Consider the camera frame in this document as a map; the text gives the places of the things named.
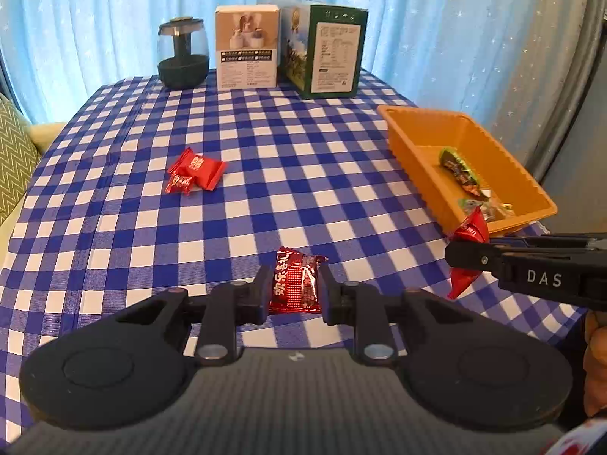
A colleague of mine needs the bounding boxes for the red twisted candy wrapper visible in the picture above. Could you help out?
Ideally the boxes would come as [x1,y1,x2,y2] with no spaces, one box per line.
[445,207,489,300]

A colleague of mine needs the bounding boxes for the grey curtain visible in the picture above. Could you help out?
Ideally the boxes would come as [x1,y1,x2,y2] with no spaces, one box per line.
[493,0,606,232]

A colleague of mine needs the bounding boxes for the cream sofa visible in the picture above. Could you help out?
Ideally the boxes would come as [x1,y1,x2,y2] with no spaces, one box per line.
[1,122,66,264]

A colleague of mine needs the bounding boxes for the large red candy packet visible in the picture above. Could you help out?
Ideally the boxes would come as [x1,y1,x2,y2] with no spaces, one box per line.
[168,148,227,191]

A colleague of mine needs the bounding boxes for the white product box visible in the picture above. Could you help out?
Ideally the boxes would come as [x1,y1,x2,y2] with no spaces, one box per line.
[215,4,280,91]

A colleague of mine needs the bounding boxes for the right hand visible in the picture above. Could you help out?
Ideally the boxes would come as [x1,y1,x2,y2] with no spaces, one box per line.
[583,311,607,417]

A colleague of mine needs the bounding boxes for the dark red foil candy packet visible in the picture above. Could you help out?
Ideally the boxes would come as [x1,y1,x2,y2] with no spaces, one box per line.
[269,246,327,314]

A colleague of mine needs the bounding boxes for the dark glass humidifier lamp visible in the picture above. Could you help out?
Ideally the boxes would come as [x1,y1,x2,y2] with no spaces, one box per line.
[156,17,210,91]

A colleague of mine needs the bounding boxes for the green zigzag cushion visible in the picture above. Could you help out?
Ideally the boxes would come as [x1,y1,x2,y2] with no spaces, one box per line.
[0,96,41,222]

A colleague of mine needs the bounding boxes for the small red candy packet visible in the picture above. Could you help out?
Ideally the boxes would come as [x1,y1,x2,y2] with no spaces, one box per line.
[165,173,195,195]

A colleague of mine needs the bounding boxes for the small green yellow candy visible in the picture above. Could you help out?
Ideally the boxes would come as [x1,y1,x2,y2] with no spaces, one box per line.
[459,198,514,222]

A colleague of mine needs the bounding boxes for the orange plastic tray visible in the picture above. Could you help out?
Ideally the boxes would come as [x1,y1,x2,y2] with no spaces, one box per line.
[379,106,558,235]

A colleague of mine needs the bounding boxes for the green wrapped candy bar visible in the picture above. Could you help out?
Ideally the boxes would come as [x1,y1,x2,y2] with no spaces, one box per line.
[438,148,490,200]

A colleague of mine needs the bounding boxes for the blue white checkered tablecloth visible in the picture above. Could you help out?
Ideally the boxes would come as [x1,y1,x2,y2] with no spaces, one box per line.
[0,67,588,446]

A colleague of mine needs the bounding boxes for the green carton box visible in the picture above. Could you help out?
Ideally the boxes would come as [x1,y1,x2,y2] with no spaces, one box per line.
[280,1,368,99]

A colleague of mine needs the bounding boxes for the light blue star curtain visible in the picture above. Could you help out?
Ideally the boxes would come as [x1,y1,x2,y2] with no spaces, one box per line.
[0,0,570,127]

